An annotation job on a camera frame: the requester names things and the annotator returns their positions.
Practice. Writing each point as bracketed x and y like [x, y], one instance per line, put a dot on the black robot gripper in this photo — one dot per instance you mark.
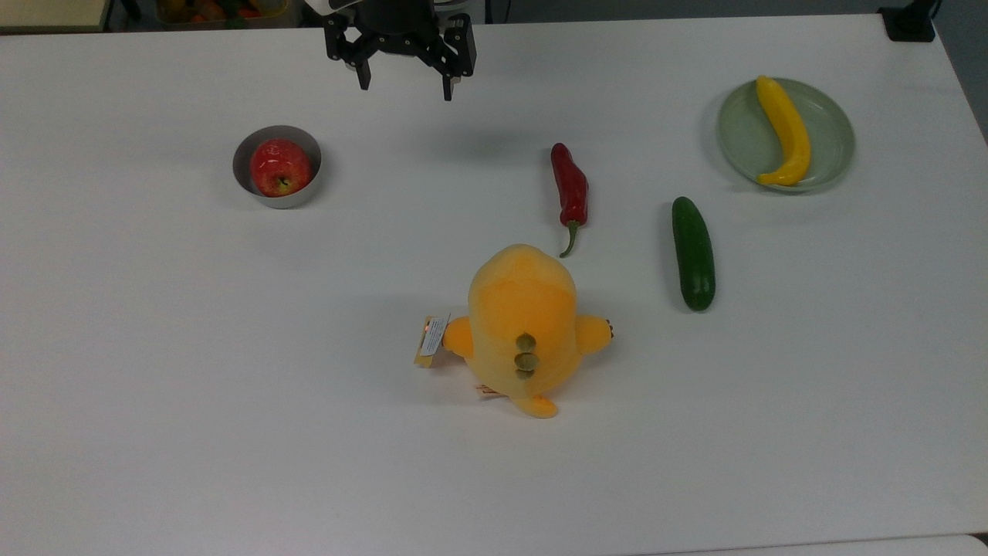
[397, 27]

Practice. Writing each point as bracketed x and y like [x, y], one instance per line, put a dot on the dark green cucumber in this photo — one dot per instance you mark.
[693, 255]

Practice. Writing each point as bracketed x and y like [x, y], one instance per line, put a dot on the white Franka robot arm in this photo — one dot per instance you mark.
[328, 5]

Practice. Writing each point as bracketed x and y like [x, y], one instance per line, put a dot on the small grey metal bowl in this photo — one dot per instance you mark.
[247, 150]

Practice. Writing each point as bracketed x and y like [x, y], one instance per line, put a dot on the red apple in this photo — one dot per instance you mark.
[280, 166]

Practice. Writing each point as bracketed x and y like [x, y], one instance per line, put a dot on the red chili pepper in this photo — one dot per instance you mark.
[571, 185]

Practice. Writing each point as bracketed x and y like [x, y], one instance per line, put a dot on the box of colourful items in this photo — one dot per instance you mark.
[216, 9]

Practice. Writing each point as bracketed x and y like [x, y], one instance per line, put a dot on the orange plush dinosaur toy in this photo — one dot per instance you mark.
[525, 309]

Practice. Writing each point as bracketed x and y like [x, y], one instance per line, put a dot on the light wooden table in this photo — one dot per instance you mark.
[46, 11]

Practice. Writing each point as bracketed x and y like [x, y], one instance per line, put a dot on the yellow banana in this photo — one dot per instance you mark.
[787, 127]

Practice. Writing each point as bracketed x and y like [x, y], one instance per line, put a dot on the pale green round plate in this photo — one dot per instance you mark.
[830, 139]

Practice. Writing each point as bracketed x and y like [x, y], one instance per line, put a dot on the black table clamp mount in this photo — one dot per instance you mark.
[911, 23]

